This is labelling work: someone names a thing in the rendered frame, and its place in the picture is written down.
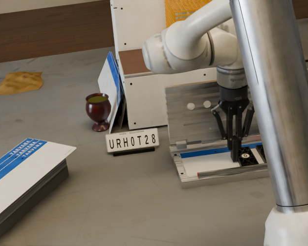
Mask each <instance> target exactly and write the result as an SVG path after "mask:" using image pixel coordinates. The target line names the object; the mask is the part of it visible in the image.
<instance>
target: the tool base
mask: <svg viewBox="0 0 308 246"><path fill-rule="evenodd" d="M260 142H262V140H261V136H260V133H254V134H249V135H248V136H247V137H243V138H242V145H243V144H253V143H260ZM221 147H227V140H223V139H222V138H221V142H217V143H207V144H201V141H196V142H189V143H187V142H186V141H185V140H184V141H177V142H176V144H172V145H171V146H170V147H169V149H170V154H171V157H172V160H173V163H174V166H175V169H176V172H177V175H178V178H179V181H180V184H181V187H182V189H185V188H192V187H199V186H206V185H215V184H222V183H229V182H236V181H243V180H250V179H256V178H263V177H270V175H269V171H268V167H261V168H254V169H247V170H240V171H233V172H226V173H219V174H212V175H205V176H197V175H195V176H187V174H186V171H185V168H184V165H183V163H182V160H181V157H180V153H185V152H193V151H200V150H207V149H214V148H221ZM175 154H177V155H176V156H175ZM181 173H183V174H181Z"/></svg>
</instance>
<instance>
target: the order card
mask: <svg viewBox="0 0 308 246"><path fill-rule="evenodd" d="M105 136H106V143H107V151H108V152H114V151H121V150H129V149H136V148H144V147H150V146H158V145H159V138H158V130H157V128H150V129H142V130H135V131H128V132H120V133H113V134H106V135H105Z"/></svg>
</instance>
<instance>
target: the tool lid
mask: <svg viewBox="0 0 308 246"><path fill-rule="evenodd" d="M307 70H308V68H307ZM164 92H165V102H166V112H167V123H168V132H169V143H170V144H176V141H177V140H184V139H186V141H187V142H193V141H200V140H201V144H209V143H217V142H221V135H220V132H219V128H218V125H217V122H216V119H215V116H214V115H213V114H212V112H211V110H210V109H211V107H216V106H217V105H218V102H219V100H220V85H219V84H218V83H217V80H212V81H204V82H194V83H186V84H178V85H170V86H165V87H164ZM248 99H249V101H250V102H252V97H251V93H250V89H249V86H248ZM205 101H209V102H210V105H209V107H204V105H203V104H204V102H205ZM189 103H193V104H194V108H193V109H188V108H187V105H188V104H189ZM247 109H248V108H247V107H246V109H245V110H244V112H242V128H243V124H244V120H245V116H246V112H247ZM219 116H220V118H221V121H222V125H223V128H224V131H225V133H226V114H225V113H224V112H223V111H222V109H220V114H219ZM258 132H260V131H259V127H258V123H257V118H256V114H255V112H254V115H253V118H252V122H251V126H250V130H249V134H251V133H258ZM234 135H236V124H235V115H233V136H234Z"/></svg>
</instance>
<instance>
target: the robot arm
mask: <svg viewBox="0 0 308 246"><path fill-rule="evenodd" d="M142 53H143V58H144V62H145V65H146V67H147V68H148V69H149V70H151V71H152V72H154V73H158V74H177V73H183V72H189V71H193V70H197V69H200V68H203V67H206V66H212V65H216V69H217V83H218V84H219V85H220V100H219V102H218V105H217V106H216V107H211V109H210V110H211V112H212V114H213V115H214V116H215V119H216V122H217V125H218V128H219V132H220V135H221V137H222V139H223V140H227V147H228V149H229V150H230V152H231V159H232V161H233V162H238V161H239V158H238V149H241V147H242V138H243V137H247V136H248V133H249V130H250V126H251V122H252V118H253V115H254V112H255V114H256V118H257V123H258V127H259V131H260V136H261V140H262V144H263V148H264V154H265V158H266V162H267V167H268V171H269V175H270V179H271V184H272V188H273V192H274V197H275V201H276V205H275V206H274V207H273V209H272V210H271V212H270V214H269V216H268V218H267V220H266V222H265V236H264V246H308V70H307V66H306V61H305V57H304V53H303V48H302V44H301V39H300V35H299V30H298V26H297V21H296V17H295V13H294V9H293V4H292V0H213V1H211V2H209V3H208V4H206V5H205V6H203V7H202V8H200V9H199V10H197V11H196V12H194V13H193V14H192V15H190V16H189V17H188V18H187V19H186V20H182V21H177V22H175V23H173V24H172V25H171V26H170V27H168V28H166V29H164V30H162V31H161V32H160V33H157V34H154V35H152V36H151V37H149V38H148V39H147V40H146V41H145V42H144V44H143V46H142ZM248 86H249V89H250V93H251V97H252V102H250V101H249V99H248ZM246 107H247V108H248V109H247V112H246V116H245V120H244V124H243V128H242V112H244V110H245V109H246ZM220 109H222V111H223V112H224V113H225V114H226V133H225V131H224V128H223V125H222V121H221V118H220V116H219V114H220ZM233 115H235V124H236V135H234V136H233Z"/></svg>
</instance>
